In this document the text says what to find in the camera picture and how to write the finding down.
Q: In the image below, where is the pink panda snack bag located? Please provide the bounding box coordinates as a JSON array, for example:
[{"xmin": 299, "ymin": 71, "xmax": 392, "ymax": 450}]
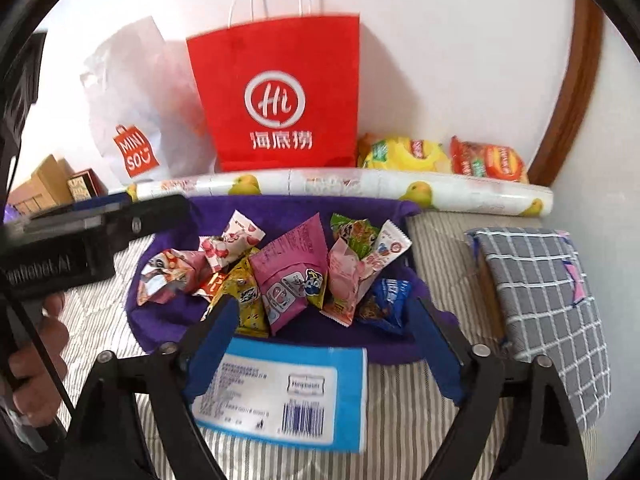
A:
[{"xmin": 137, "ymin": 249, "xmax": 213, "ymax": 307}]

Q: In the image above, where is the lychee strawberry jelly bag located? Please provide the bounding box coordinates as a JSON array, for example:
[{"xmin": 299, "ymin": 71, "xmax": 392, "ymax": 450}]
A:
[{"xmin": 198, "ymin": 210, "xmax": 266, "ymax": 272}]

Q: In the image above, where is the yellow triangular snack packet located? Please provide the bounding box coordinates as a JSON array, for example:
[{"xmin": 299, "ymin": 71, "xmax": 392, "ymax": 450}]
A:
[{"xmin": 203, "ymin": 257, "xmax": 270, "ymax": 338}]

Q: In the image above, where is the pink yellow snack bag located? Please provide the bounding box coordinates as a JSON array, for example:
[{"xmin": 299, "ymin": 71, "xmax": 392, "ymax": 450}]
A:
[{"xmin": 250, "ymin": 214, "xmax": 328, "ymax": 335}]

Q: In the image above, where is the blue snack packet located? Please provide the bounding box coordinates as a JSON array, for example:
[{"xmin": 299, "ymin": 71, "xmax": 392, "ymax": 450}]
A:
[{"xmin": 357, "ymin": 278, "xmax": 412, "ymax": 335}]

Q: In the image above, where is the small pink candy packet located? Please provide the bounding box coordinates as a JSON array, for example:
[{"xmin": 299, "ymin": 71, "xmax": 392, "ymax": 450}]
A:
[{"xmin": 321, "ymin": 237, "xmax": 362, "ymax": 327}]

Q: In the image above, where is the green triangular snack packet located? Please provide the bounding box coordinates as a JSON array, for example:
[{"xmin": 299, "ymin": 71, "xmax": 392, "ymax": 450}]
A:
[{"xmin": 330, "ymin": 214, "xmax": 380, "ymax": 259}]

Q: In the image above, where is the pink white long packet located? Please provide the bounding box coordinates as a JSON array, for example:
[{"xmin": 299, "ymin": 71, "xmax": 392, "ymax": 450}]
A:
[{"xmin": 356, "ymin": 220, "xmax": 412, "ymax": 302}]

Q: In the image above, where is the red small snack packet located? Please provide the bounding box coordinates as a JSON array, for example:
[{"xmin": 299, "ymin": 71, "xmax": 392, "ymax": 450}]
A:
[{"xmin": 193, "ymin": 272, "xmax": 229, "ymax": 304}]

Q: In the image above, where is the person left hand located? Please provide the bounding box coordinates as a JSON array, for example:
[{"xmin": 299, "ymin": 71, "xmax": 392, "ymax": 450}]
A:
[{"xmin": 6, "ymin": 292, "xmax": 71, "ymax": 428}]

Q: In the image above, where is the patterned book box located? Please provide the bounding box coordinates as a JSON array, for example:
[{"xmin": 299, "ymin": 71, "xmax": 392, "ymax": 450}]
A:
[{"xmin": 66, "ymin": 168, "xmax": 107, "ymax": 203}]

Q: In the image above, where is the wooden headboard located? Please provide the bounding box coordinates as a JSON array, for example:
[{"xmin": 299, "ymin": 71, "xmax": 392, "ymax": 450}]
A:
[{"xmin": 8, "ymin": 155, "xmax": 73, "ymax": 214}]

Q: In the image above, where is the purple towel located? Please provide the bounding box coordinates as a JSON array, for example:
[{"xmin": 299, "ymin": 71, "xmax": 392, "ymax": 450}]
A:
[{"xmin": 125, "ymin": 195, "xmax": 422, "ymax": 365}]

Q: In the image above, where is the white plastic Miniso bag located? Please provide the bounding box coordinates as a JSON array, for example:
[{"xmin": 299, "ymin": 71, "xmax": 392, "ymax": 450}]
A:
[{"xmin": 80, "ymin": 18, "xmax": 216, "ymax": 186}]

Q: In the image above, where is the grey checked folded cloth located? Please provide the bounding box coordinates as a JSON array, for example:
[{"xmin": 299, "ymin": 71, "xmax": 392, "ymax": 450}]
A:
[{"xmin": 466, "ymin": 226, "xmax": 611, "ymax": 432}]

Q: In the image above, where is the blue tissue box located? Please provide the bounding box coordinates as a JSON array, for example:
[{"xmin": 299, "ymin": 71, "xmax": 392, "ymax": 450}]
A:
[{"xmin": 192, "ymin": 338, "xmax": 368, "ymax": 453}]

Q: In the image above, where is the red paper shopping bag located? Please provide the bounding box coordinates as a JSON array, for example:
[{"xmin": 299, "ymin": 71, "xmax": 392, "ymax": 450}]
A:
[{"xmin": 186, "ymin": 12, "xmax": 360, "ymax": 171}]

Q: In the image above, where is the yellow chips bag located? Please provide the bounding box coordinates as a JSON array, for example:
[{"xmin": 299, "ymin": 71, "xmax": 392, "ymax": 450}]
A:
[{"xmin": 357, "ymin": 133, "xmax": 452, "ymax": 174}]

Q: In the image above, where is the rolled pear-print tablecloth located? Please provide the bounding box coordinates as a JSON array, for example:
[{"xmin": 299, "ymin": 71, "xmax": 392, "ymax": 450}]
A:
[{"xmin": 128, "ymin": 168, "xmax": 554, "ymax": 218}]

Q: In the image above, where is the orange chips bag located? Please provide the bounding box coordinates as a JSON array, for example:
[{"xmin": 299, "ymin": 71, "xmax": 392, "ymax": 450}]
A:
[{"xmin": 450, "ymin": 136, "xmax": 528, "ymax": 184}]

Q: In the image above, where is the brown door frame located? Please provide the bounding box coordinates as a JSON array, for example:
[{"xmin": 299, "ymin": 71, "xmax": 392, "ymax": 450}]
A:
[{"xmin": 528, "ymin": 0, "xmax": 604, "ymax": 186}]

